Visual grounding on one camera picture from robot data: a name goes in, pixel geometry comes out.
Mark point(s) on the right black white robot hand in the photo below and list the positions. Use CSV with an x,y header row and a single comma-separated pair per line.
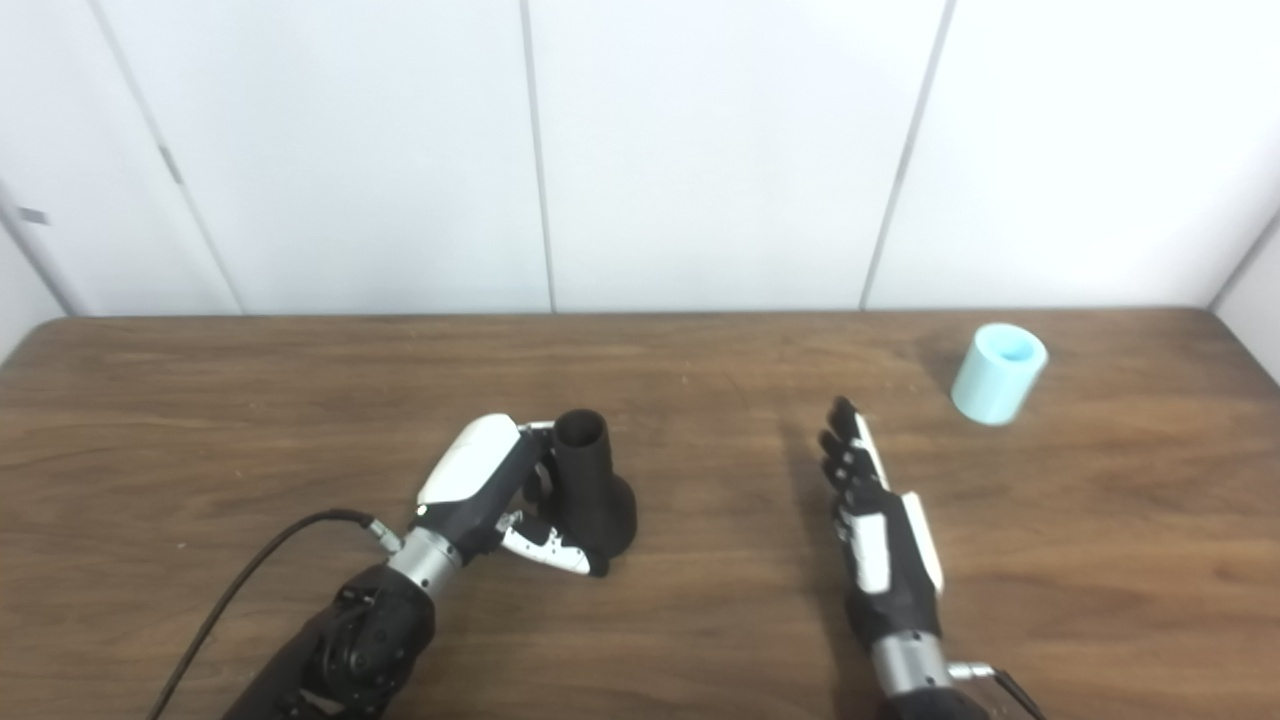
x,y
885,560

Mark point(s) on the white corner post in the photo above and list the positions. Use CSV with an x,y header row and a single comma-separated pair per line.
x,y
35,260

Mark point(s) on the small grey wall tag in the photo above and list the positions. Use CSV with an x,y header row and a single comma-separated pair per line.
x,y
33,215

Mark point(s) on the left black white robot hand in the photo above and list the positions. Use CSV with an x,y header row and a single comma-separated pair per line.
x,y
470,480

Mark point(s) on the black flared nozzle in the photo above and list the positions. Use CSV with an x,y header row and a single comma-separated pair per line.
x,y
595,490

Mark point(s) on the light blue cylinder cup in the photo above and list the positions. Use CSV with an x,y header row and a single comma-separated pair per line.
x,y
995,380

